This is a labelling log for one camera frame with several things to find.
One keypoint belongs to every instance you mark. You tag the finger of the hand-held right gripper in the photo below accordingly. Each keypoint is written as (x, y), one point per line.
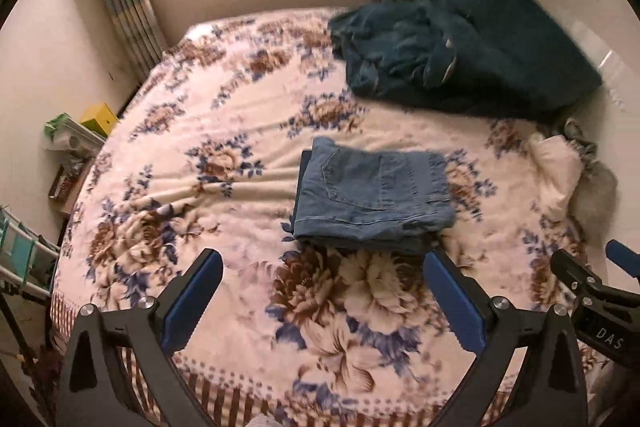
(575, 272)
(625, 257)

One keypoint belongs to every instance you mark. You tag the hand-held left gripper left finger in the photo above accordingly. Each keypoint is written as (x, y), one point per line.
(192, 302)

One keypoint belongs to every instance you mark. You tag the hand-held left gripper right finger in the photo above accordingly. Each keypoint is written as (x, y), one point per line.
(452, 307)

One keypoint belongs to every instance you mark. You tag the light blue jeans pants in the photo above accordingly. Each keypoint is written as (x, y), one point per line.
(370, 192)

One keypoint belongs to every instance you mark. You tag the grey sweater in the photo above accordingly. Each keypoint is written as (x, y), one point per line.
(595, 197)

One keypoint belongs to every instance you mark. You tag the floral blanket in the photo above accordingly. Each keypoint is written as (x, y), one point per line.
(200, 207)

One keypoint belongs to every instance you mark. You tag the dark blue folded jeans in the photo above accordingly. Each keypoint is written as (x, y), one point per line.
(375, 248)

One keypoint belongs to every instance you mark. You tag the white cloth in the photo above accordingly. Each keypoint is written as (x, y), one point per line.
(555, 172)

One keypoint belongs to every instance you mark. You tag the grey blue patterned cloth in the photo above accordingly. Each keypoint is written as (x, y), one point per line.
(577, 137)

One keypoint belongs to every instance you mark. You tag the wooden nightstand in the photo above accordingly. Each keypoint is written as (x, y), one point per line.
(65, 187)

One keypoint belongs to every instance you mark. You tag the teal rack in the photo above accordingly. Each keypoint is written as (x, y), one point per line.
(25, 247)

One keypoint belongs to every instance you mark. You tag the yellow box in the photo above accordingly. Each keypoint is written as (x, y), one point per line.
(100, 117)

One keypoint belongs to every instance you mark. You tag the green white packet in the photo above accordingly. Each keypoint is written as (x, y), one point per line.
(62, 130)

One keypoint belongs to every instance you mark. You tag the teal pillow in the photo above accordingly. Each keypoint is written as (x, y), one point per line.
(520, 57)

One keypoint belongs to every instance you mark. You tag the pile of dark jeans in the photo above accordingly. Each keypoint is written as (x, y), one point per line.
(390, 52)

